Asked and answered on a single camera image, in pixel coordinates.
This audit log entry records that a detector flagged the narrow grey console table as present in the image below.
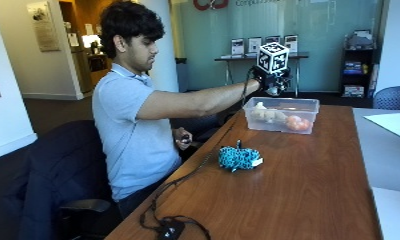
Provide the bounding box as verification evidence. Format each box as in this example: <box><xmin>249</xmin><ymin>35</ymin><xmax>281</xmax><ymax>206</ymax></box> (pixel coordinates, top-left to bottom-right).
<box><xmin>213</xmin><ymin>51</ymin><xmax>310</xmax><ymax>98</ymax></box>

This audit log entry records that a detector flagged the beige soft toy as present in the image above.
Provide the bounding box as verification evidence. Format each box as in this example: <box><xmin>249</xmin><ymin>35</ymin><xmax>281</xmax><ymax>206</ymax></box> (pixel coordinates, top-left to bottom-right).
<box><xmin>250</xmin><ymin>101</ymin><xmax>289</xmax><ymax>124</ymax></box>

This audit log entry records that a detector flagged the clear plastic bin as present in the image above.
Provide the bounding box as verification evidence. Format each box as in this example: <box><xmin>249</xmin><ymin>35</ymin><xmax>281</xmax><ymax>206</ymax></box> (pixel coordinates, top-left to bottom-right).
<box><xmin>242</xmin><ymin>96</ymin><xmax>321</xmax><ymax>135</ymax></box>

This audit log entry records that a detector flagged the white cube with black markers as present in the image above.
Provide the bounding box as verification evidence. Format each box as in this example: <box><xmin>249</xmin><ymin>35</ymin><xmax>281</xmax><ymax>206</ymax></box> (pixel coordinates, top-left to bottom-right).
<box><xmin>255</xmin><ymin>42</ymin><xmax>290</xmax><ymax>75</ymax></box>

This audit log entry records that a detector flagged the orange soft toy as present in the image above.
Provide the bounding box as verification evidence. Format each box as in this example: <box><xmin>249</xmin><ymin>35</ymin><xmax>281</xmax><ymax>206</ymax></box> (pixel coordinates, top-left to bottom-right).
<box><xmin>285</xmin><ymin>114</ymin><xmax>311</xmax><ymax>132</ymax></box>

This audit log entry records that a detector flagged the black bookshelf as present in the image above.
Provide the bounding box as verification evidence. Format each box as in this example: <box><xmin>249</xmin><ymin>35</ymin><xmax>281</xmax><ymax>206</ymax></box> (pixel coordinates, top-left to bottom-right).
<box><xmin>338</xmin><ymin>29</ymin><xmax>379</xmax><ymax>99</ymax></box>

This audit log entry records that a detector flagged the teal black spotted soft toy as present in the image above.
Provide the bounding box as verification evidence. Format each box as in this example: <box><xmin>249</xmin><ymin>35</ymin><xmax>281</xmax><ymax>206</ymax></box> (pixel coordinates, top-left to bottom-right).
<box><xmin>217</xmin><ymin>139</ymin><xmax>263</xmax><ymax>173</ymax></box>

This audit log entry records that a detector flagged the blue mesh chair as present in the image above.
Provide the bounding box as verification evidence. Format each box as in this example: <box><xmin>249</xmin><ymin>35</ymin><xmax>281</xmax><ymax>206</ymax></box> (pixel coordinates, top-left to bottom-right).
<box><xmin>371</xmin><ymin>85</ymin><xmax>400</xmax><ymax>112</ymax></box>

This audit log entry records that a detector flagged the white paper sheet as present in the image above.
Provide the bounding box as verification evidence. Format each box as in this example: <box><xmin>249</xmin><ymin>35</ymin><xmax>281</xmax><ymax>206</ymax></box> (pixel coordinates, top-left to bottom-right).
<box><xmin>362</xmin><ymin>111</ymin><xmax>400</xmax><ymax>140</ymax></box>

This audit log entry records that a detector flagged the the person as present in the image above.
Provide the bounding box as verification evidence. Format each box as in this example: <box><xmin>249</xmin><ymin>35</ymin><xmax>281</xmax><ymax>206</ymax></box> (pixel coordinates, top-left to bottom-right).
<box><xmin>90</xmin><ymin>0</ymin><xmax>261</xmax><ymax>219</ymax></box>

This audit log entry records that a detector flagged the black hub box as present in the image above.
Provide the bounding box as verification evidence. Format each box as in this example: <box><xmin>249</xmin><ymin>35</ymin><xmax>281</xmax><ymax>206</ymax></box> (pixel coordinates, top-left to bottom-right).
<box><xmin>155</xmin><ymin>218</ymin><xmax>186</xmax><ymax>240</ymax></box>

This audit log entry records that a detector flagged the dark jacket on chair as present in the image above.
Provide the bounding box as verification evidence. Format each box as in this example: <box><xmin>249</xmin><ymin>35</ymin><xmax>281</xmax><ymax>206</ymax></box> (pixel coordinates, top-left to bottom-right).
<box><xmin>0</xmin><ymin>119</ymin><xmax>114</xmax><ymax>240</ymax></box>

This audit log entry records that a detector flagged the dark office chair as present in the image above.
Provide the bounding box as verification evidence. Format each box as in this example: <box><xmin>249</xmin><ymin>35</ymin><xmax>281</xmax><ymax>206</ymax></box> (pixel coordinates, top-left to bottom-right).
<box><xmin>0</xmin><ymin>119</ymin><xmax>121</xmax><ymax>240</ymax></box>

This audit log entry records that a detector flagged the black cable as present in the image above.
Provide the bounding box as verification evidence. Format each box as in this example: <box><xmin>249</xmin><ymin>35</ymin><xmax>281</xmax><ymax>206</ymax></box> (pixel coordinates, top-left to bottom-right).
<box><xmin>138</xmin><ymin>68</ymin><xmax>257</xmax><ymax>240</ymax></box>

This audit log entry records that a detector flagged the wall plaque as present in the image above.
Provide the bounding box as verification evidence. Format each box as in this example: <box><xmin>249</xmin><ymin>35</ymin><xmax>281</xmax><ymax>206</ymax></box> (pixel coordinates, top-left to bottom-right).
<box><xmin>25</xmin><ymin>1</ymin><xmax>61</xmax><ymax>53</ymax></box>

